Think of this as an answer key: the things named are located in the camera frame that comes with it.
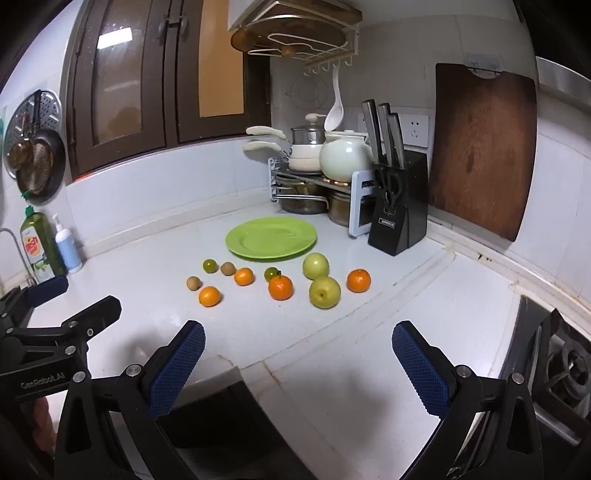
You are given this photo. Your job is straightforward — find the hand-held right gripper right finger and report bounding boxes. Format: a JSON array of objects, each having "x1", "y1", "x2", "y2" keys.
[{"x1": 392, "y1": 320, "x2": 544, "y2": 480}]

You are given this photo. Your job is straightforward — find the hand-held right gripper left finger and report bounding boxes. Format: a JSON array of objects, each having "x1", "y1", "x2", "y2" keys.
[{"x1": 54, "y1": 320, "x2": 206, "y2": 480}]

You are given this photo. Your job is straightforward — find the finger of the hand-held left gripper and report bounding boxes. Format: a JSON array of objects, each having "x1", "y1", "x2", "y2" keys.
[
  {"x1": 21, "y1": 276, "x2": 69, "y2": 309},
  {"x1": 60, "y1": 295, "x2": 122, "y2": 343}
]

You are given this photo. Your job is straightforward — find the orange tangerine with stem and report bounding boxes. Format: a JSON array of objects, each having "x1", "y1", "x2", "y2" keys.
[{"x1": 269, "y1": 272, "x2": 294, "y2": 301}]

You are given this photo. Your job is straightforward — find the green plate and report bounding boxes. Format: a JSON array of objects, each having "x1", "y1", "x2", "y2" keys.
[{"x1": 225, "y1": 217, "x2": 318, "y2": 261}]

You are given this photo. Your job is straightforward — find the person's left hand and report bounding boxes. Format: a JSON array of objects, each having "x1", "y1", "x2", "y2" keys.
[{"x1": 33, "y1": 399, "x2": 58, "y2": 455}]

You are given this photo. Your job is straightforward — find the white blue pump bottle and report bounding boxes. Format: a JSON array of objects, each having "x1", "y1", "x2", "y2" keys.
[{"x1": 51, "y1": 213, "x2": 84, "y2": 274}]

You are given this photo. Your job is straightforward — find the green dish soap bottle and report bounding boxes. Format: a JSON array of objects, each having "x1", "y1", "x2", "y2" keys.
[{"x1": 19, "y1": 205, "x2": 68, "y2": 283}]

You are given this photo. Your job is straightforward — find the steel faucet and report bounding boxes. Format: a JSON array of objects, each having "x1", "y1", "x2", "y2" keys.
[{"x1": 0, "y1": 228, "x2": 38, "y2": 288}]

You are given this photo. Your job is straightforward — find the small mesh strainer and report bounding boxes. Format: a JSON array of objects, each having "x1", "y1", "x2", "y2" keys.
[{"x1": 6, "y1": 115, "x2": 32, "y2": 172}]

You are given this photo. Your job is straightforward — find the black gas stove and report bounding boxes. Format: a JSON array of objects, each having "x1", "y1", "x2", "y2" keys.
[{"x1": 501, "y1": 295, "x2": 591, "y2": 444}]

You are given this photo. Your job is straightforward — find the black knife block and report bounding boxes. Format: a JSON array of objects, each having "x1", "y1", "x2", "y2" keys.
[{"x1": 368, "y1": 150, "x2": 428, "y2": 257}]

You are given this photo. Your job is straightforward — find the grey two-tier pot rack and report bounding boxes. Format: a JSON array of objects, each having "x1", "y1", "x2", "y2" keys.
[{"x1": 269, "y1": 157, "x2": 377, "y2": 238}]

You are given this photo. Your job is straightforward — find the perforated steel steamer plate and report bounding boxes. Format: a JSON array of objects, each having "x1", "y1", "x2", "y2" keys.
[{"x1": 2, "y1": 89, "x2": 62, "y2": 181}]

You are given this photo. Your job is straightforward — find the tall steel pot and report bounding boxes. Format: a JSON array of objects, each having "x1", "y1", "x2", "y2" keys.
[{"x1": 329, "y1": 191, "x2": 375, "y2": 228}]

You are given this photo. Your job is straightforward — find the black kitchen scissors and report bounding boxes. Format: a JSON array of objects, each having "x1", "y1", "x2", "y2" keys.
[{"x1": 373, "y1": 167, "x2": 407, "y2": 217}]

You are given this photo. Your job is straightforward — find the white ceramic pot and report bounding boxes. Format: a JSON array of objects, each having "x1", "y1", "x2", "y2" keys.
[{"x1": 320, "y1": 130, "x2": 376, "y2": 183}]

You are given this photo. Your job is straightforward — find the brown wooden cutting board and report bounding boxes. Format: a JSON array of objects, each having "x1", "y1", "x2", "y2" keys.
[{"x1": 427, "y1": 63, "x2": 537, "y2": 243}]

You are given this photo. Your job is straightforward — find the brown framed window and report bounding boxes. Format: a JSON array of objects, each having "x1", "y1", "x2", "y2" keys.
[{"x1": 65, "y1": 0, "x2": 271, "y2": 186}]

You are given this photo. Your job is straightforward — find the cream saucepan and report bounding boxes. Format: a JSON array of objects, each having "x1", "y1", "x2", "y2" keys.
[
  {"x1": 243, "y1": 141, "x2": 322, "y2": 173},
  {"x1": 246, "y1": 126, "x2": 325, "y2": 160}
]

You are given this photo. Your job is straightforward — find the steel pot with lid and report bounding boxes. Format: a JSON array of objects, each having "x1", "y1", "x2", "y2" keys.
[{"x1": 291, "y1": 113, "x2": 327, "y2": 145}]

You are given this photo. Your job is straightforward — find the white ladle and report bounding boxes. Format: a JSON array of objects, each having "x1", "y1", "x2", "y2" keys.
[{"x1": 323, "y1": 65, "x2": 345, "y2": 132}]

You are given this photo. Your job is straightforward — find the steel range hood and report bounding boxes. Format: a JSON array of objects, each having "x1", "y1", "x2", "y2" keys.
[{"x1": 536, "y1": 55, "x2": 591, "y2": 100}]

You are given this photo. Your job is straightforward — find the thin wooden board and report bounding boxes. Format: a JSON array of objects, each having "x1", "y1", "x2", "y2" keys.
[{"x1": 259, "y1": 0, "x2": 362, "y2": 26}]

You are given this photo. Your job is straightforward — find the steel pot with long handle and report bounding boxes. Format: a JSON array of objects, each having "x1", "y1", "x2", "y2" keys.
[{"x1": 272, "y1": 182, "x2": 329, "y2": 216}]

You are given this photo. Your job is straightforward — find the steel handled knife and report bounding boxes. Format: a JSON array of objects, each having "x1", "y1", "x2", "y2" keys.
[
  {"x1": 387, "y1": 112, "x2": 408, "y2": 169},
  {"x1": 361, "y1": 99, "x2": 383, "y2": 164},
  {"x1": 378, "y1": 103, "x2": 397, "y2": 162}
]

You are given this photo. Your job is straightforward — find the round wire trivet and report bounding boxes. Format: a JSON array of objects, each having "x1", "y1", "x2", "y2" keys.
[{"x1": 284, "y1": 71, "x2": 326, "y2": 112}]

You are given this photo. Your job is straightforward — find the clear wall hook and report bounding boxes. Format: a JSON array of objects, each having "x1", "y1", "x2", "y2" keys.
[{"x1": 464, "y1": 54, "x2": 502, "y2": 79}]

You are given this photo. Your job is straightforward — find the white wire wall rack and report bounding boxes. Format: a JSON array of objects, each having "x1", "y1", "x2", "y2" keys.
[{"x1": 228, "y1": 0, "x2": 363, "y2": 75}]

